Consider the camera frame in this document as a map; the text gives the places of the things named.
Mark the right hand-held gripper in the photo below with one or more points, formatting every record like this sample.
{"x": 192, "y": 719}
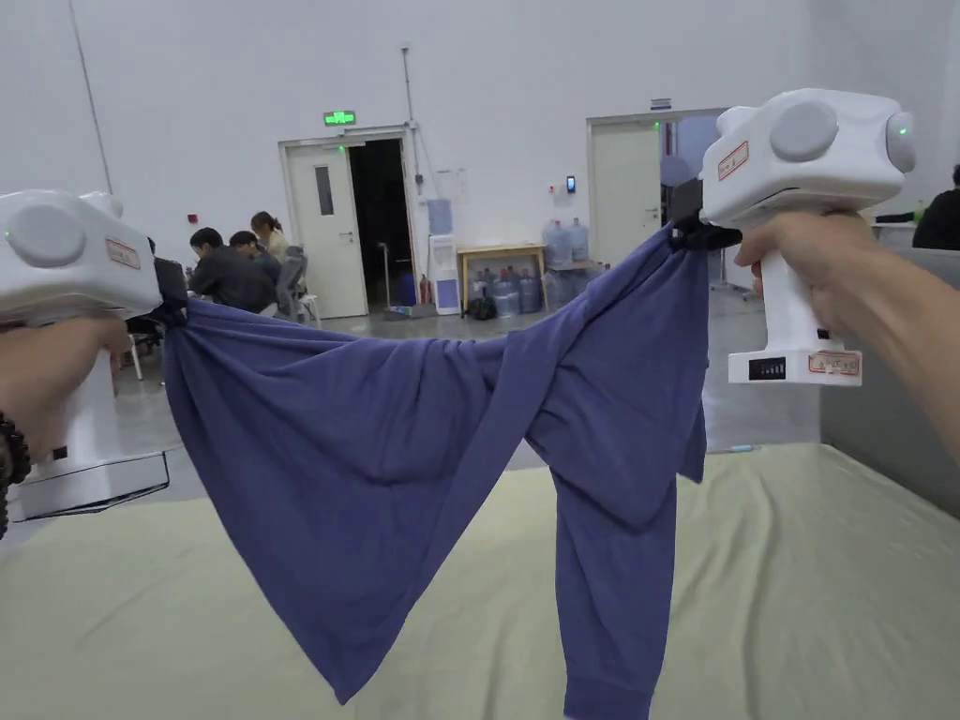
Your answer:
{"x": 806, "y": 161}

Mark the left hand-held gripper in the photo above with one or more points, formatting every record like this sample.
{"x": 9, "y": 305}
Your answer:
{"x": 71, "y": 270}

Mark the dark blue shirt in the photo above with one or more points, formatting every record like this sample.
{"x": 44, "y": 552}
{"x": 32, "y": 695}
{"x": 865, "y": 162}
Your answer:
{"x": 390, "y": 450}

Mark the person's right forearm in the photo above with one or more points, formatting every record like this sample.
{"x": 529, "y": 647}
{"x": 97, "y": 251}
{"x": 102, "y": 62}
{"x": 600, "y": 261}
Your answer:
{"x": 915, "y": 345}

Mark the person's right hand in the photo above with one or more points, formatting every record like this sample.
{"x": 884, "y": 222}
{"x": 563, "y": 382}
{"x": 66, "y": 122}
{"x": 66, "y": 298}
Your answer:
{"x": 810, "y": 255}

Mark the person's left hand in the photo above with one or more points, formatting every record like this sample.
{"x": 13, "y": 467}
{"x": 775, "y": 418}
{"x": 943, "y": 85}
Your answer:
{"x": 52, "y": 375}

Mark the white door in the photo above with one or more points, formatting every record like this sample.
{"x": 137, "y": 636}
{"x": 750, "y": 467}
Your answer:
{"x": 324, "y": 225}
{"x": 626, "y": 195}

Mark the group of water jugs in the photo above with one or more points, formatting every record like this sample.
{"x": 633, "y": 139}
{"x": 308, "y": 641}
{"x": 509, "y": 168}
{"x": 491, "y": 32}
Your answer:
{"x": 514, "y": 292}

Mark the black bag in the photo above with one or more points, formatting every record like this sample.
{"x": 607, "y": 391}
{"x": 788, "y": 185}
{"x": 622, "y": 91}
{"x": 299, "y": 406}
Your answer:
{"x": 481, "y": 309}

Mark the red fire extinguisher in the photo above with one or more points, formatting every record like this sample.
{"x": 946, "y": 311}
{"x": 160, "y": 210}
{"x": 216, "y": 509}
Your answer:
{"x": 425, "y": 289}

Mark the green exit sign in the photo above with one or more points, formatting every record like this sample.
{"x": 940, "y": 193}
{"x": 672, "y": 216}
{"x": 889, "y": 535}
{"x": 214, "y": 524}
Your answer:
{"x": 340, "y": 118}

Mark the white water dispenser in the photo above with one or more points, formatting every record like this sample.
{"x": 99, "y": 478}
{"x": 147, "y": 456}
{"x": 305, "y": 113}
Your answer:
{"x": 444, "y": 270}

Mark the bed with beige sheet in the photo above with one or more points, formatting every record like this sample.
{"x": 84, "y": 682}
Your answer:
{"x": 787, "y": 600}

